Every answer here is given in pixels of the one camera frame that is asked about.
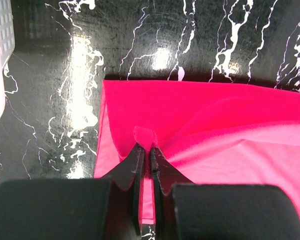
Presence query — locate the red t-shirt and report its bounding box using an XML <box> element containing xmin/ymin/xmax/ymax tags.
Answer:
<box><xmin>94</xmin><ymin>80</ymin><xmax>300</xmax><ymax>216</ymax></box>

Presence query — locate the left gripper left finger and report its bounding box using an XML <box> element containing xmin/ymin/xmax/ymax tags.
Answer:
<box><xmin>0</xmin><ymin>144</ymin><xmax>145</xmax><ymax>240</ymax></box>

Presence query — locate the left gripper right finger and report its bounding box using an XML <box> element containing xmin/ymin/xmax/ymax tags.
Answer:
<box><xmin>150</xmin><ymin>147</ymin><xmax>300</xmax><ymax>240</ymax></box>

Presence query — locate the black marble table mat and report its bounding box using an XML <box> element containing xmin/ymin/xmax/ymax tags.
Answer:
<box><xmin>0</xmin><ymin>0</ymin><xmax>300</xmax><ymax>240</ymax></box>

